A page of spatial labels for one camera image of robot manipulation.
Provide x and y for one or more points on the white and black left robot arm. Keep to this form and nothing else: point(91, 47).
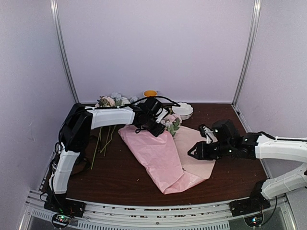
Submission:
point(75, 132)

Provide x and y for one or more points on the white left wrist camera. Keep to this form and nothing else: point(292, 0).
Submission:
point(160, 115)

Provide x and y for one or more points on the aluminium front rail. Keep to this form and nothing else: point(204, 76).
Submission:
point(211, 216)

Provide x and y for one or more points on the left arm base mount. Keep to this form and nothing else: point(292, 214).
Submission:
point(69, 207)

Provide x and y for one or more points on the right aluminium frame post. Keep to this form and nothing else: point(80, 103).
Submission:
point(248, 53)

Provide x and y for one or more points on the floral mug with yellow inside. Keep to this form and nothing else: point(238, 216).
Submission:
point(150, 93)

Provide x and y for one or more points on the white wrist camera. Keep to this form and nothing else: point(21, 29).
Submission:
point(160, 115)
point(207, 133)

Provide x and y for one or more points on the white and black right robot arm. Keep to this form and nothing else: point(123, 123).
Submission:
point(293, 149)

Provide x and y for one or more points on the aluminium frame post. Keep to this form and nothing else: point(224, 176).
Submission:
point(248, 53)
point(63, 54)

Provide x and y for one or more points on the white scalloped bowl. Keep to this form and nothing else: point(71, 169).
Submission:
point(184, 110)

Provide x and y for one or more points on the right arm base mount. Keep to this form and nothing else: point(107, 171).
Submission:
point(247, 206)

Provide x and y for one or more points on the pile of fake flowers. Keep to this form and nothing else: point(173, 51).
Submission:
point(114, 100)

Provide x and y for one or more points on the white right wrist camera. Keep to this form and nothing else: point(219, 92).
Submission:
point(207, 133)

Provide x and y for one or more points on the pink wrapping paper sheet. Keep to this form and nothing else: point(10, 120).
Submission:
point(166, 159)

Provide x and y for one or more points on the left aluminium frame post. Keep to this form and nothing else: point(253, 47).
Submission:
point(63, 54)

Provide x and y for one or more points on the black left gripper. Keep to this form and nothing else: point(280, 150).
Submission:
point(156, 132)

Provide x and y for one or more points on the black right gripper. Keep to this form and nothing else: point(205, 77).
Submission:
point(201, 153)

